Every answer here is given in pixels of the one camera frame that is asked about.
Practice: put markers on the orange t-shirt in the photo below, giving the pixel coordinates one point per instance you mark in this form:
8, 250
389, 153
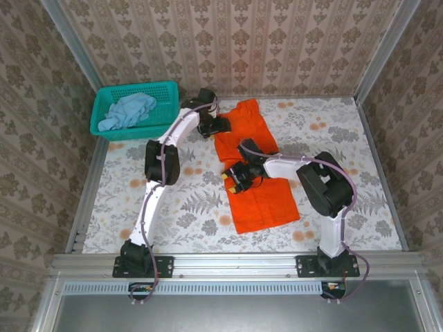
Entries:
263, 207

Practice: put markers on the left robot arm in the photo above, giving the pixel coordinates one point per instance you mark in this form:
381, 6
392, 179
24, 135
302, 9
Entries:
162, 162

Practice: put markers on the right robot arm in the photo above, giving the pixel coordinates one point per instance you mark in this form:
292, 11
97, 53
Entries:
325, 186

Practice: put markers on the teal plastic basket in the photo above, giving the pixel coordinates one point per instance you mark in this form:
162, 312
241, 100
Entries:
166, 91

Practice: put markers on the light blue t-shirt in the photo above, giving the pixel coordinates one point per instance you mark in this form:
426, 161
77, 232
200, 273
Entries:
128, 112

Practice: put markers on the aluminium mounting beam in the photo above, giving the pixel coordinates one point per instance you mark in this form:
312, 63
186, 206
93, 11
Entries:
235, 264

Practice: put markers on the grey metal panel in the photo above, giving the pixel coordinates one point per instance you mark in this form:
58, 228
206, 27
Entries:
235, 314

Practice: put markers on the small electronics board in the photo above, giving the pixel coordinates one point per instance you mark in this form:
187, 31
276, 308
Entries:
142, 288
334, 287

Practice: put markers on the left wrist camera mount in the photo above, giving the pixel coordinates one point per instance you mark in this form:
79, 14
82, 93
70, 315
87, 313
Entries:
213, 111

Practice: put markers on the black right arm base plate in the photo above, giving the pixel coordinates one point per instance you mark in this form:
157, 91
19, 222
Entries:
304, 266

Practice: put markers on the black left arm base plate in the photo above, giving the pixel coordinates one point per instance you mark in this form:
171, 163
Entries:
166, 266

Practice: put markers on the aluminium table side rail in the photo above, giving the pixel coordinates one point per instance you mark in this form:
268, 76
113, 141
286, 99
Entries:
86, 193
373, 145

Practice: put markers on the aluminium frame post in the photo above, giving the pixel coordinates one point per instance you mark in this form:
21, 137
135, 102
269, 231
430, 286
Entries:
74, 45
387, 45

